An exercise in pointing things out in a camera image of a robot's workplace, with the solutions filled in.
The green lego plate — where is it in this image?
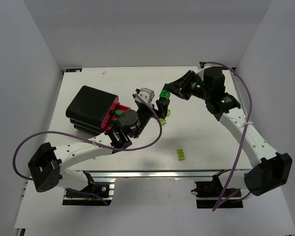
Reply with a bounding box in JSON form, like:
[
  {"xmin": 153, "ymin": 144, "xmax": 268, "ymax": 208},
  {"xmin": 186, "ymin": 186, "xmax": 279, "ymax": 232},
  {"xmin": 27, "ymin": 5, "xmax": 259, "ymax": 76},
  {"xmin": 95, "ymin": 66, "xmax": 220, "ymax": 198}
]
[{"xmin": 159, "ymin": 84, "xmax": 171, "ymax": 101}]

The lime rectangular lego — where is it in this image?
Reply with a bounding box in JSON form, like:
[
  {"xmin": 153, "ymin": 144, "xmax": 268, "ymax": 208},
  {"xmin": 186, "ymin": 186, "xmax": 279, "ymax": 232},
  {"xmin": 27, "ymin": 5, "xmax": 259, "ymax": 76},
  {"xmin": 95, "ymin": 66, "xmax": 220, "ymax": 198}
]
[{"xmin": 159, "ymin": 118, "xmax": 167, "ymax": 125}]

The dark green square lego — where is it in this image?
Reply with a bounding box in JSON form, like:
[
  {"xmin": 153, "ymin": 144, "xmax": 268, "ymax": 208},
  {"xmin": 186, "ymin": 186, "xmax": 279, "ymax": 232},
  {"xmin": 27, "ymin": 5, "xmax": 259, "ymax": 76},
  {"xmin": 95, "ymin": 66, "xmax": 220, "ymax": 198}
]
[{"xmin": 115, "ymin": 110, "xmax": 122, "ymax": 117}]

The green stepped lego piece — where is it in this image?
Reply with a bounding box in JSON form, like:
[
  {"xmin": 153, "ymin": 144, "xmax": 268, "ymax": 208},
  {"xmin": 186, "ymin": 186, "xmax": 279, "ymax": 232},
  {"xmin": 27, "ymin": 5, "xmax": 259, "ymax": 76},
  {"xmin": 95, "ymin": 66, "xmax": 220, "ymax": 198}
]
[{"xmin": 109, "ymin": 120, "xmax": 116, "ymax": 126}]

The pink drawer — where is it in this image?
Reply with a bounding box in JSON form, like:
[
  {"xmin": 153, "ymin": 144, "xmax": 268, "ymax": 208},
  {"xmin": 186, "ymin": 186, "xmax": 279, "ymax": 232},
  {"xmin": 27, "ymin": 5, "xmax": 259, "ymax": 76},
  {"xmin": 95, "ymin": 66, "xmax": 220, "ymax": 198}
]
[{"xmin": 100, "ymin": 103, "xmax": 130, "ymax": 131}]

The black drawer cabinet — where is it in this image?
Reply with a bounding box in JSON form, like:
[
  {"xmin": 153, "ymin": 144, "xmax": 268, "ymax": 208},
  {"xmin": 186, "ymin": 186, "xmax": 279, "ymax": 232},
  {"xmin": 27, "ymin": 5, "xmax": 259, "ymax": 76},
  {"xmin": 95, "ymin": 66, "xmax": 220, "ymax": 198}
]
[{"xmin": 65, "ymin": 86, "xmax": 118, "ymax": 136}]

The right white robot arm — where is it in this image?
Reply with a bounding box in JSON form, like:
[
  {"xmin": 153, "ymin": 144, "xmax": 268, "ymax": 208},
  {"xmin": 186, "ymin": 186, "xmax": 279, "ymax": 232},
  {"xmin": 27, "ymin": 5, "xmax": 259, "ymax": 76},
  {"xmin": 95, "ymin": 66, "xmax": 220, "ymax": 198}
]
[{"xmin": 164, "ymin": 66, "xmax": 292, "ymax": 196}]

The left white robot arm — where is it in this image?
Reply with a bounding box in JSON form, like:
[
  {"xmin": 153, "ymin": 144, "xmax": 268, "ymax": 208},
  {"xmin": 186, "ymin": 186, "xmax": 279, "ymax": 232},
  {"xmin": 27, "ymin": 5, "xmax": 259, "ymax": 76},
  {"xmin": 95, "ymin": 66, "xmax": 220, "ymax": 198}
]
[{"xmin": 28, "ymin": 100, "xmax": 170, "ymax": 192}]

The left blue corner label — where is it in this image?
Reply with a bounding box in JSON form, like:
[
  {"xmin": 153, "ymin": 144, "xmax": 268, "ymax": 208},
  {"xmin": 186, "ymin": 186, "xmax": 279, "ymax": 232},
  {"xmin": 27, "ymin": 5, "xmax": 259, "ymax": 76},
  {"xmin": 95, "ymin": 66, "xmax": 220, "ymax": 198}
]
[{"xmin": 65, "ymin": 68, "xmax": 82, "ymax": 73}]

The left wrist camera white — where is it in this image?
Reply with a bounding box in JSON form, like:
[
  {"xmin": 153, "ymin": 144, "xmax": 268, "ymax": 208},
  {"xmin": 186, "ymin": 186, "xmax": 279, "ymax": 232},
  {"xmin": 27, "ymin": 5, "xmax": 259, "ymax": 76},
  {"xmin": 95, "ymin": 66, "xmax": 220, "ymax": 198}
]
[{"xmin": 133, "ymin": 88, "xmax": 155, "ymax": 104}]

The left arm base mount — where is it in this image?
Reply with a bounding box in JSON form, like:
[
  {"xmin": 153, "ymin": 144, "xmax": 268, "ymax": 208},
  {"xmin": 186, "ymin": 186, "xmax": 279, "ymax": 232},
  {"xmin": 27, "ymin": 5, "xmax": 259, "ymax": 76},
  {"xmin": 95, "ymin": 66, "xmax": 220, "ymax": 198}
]
[{"xmin": 62, "ymin": 171, "xmax": 116, "ymax": 207}]

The aluminium table front rail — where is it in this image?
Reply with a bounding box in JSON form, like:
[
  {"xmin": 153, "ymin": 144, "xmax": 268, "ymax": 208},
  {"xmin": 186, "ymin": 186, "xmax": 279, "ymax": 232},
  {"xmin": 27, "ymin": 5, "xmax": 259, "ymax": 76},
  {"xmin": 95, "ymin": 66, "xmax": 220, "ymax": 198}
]
[{"xmin": 81, "ymin": 170, "xmax": 249, "ymax": 179}]

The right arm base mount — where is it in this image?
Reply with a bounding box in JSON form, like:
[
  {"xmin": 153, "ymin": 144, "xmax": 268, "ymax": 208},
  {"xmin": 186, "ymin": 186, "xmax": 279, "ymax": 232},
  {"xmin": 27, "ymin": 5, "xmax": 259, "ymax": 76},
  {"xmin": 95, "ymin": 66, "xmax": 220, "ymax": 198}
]
[{"xmin": 191, "ymin": 170, "xmax": 243, "ymax": 209}]

